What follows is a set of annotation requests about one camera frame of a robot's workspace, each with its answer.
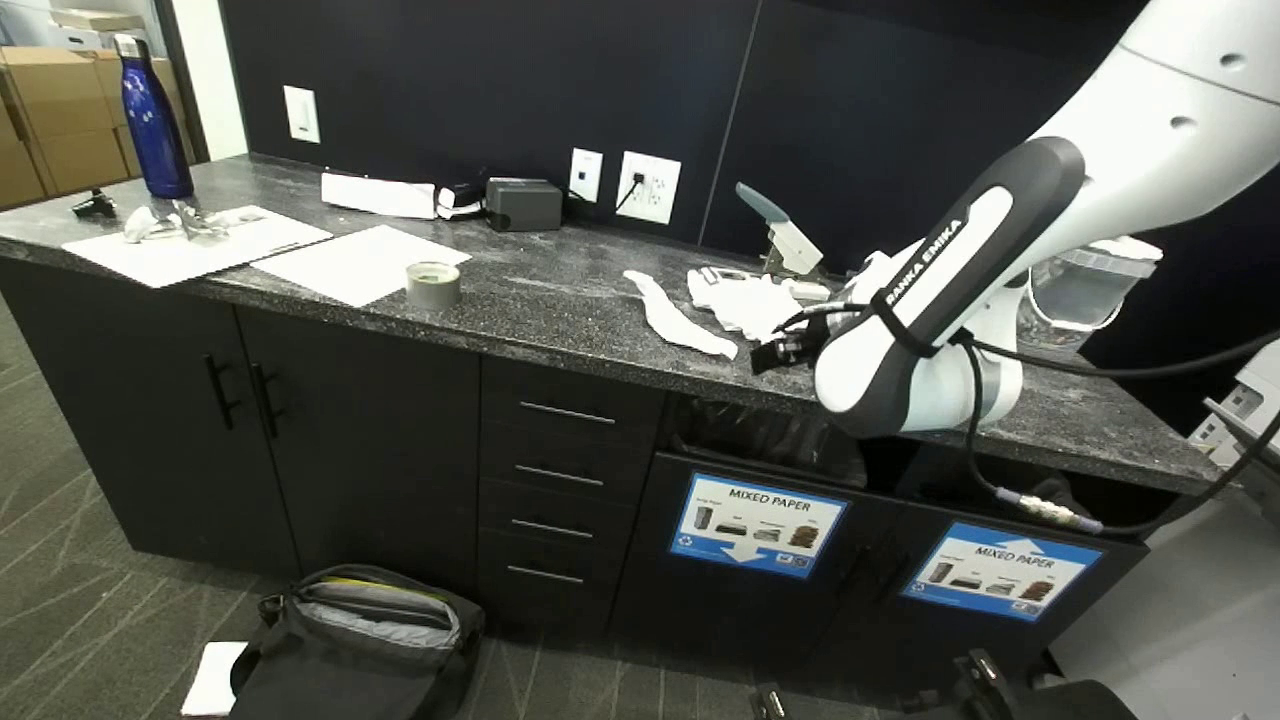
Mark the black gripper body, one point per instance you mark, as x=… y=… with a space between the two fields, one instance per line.
x=817 y=347

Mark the long white paper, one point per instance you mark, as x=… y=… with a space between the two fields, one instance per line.
x=680 y=316

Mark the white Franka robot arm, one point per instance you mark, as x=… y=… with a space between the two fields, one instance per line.
x=1161 y=122

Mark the black bin liner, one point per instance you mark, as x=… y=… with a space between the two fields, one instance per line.
x=961 y=490
x=762 y=437

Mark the small white flat piece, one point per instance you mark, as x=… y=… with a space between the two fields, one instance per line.
x=810 y=289

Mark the blue mixed paper sign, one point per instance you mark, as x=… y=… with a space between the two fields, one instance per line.
x=756 y=526
x=1002 y=569

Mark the black power adapter box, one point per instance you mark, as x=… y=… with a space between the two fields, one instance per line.
x=524 y=205

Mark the white tape roll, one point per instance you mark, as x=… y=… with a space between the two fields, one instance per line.
x=435 y=273

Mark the dark grey counter cabinet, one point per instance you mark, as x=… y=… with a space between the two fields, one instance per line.
x=373 y=441

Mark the white power strip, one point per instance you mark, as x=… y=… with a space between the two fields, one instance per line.
x=383 y=197

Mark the flat white paper sheet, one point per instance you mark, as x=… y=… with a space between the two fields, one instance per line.
x=186 y=246
x=362 y=266

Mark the white control box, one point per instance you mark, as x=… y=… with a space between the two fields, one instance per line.
x=1233 y=408

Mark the black backpack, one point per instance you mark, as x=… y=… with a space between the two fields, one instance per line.
x=355 y=642

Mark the blue metal water bottle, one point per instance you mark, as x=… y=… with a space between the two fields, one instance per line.
x=152 y=124

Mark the small black clip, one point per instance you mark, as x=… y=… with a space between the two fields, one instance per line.
x=93 y=205

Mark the brown cardboard box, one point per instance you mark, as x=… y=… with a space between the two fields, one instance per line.
x=61 y=122

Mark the narrow white wall plate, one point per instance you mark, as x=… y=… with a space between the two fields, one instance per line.
x=584 y=173
x=302 y=115

